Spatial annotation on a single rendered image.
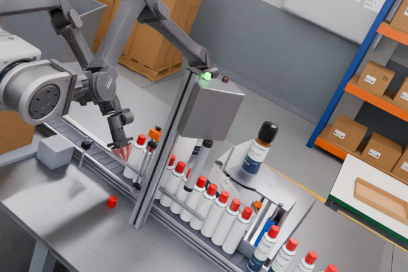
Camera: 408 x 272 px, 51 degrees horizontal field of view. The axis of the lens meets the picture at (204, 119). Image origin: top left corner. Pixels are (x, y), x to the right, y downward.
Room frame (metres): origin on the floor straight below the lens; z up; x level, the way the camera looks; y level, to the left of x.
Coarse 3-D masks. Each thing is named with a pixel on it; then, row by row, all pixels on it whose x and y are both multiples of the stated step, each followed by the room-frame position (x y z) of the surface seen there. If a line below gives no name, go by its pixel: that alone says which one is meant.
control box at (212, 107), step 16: (192, 96) 1.25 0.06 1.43; (208, 96) 1.25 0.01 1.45; (224, 96) 1.28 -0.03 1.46; (240, 96) 1.31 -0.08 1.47; (192, 112) 1.23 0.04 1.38; (208, 112) 1.26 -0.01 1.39; (224, 112) 1.30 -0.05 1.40; (192, 128) 1.25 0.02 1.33; (208, 128) 1.28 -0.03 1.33; (224, 128) 1.31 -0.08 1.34
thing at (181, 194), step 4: (188, 172) 1.39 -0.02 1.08; (184, 176) 1.40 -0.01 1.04; (184, 180) 1.38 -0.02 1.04; (180, 184) 1.39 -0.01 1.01; (184, 184) 1.37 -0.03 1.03; (180, 188) 1.38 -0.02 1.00; (176, 192) 1.39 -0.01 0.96; (180, 192) 1.37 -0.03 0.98; (184, 192) 1.37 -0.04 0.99; (188, 192) 1.38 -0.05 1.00; (176, 196) 1.38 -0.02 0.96; (180, 196) 1.37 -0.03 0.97; (184, 196) 1.37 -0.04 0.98; (184, 200) 1.38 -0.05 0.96; (172, 204) 1.38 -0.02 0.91; (176, 204) 1.37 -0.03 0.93; (172, 208) 1.38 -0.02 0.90; (176, 208) 1.37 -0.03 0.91; (180, 208) 1.38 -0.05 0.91; (172, 212) 1.37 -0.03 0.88; (176, 212) 1.37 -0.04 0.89; (180, 212) 1.38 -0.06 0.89
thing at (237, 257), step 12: (60, 120) 1.69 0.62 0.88; (60, 132) 1.60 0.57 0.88; (72, 132) 1.64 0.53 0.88; (96, 144) 1.62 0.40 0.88; (96, 156) 1.54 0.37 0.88; (108, 156) 1.57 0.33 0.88; (108, 168) 1.49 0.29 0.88; (120, 168) 1.52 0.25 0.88; (156, 204) 1.39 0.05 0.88; (204, 240) 1.30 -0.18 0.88; (240, 264) 1.25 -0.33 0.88
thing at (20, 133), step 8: (0, 112) 1.30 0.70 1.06; (8, 112) 1.34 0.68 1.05; (16, 112) 1.37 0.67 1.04; (0, 120) 1.31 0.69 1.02; (8, 120) 1.34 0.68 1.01; (16, 120) 1.38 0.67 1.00; (0, 128) 1.31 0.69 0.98; (8, 128) 1.35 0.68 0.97; (16, 128) 1.39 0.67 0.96; (24, 128) 1.43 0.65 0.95; (32, 128) 1.47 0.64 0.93; (0, 136) 1.32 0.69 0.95; (8, 136) 1.36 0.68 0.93; (16, 136) 1.40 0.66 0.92; (24, 136) 1.44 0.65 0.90; (32, 136) 1.48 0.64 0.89; (0, 144) 1.33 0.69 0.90; (8, 144) 1.37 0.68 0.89; (16, 144) 1.40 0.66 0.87; (24, 144) 1.45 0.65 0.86; (0, 152) 1.33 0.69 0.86
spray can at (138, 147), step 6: (138, 138) 1.48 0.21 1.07; (144, 138) 1.49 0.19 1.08; (138, 144) 1.48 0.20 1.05; (144, 144) 1.51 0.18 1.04; (132, 150) 1.48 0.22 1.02; (138, 150) 1.47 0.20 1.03; (132, 156) 1.47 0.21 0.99; (138, 156) 1.48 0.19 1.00; (132, 162) 1.47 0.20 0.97; (126, 168) 1.48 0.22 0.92; (126, 174) 1.47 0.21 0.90; (132, 174) 1.48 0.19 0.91
